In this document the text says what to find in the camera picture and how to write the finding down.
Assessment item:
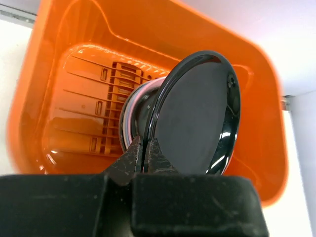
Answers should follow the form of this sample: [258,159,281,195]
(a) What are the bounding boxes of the pink plate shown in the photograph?
[118,77,165,152]

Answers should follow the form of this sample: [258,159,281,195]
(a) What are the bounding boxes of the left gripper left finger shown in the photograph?
[0,138,142,237]

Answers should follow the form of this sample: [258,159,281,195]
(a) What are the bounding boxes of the orange plastic bin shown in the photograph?
[7,0,288,206]

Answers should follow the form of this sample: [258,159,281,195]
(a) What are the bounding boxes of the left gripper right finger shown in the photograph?
[130,139,269,237]

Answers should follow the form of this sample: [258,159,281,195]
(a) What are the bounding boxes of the black plate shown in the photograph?
[130,88,158,140]
[143,50,241,175]

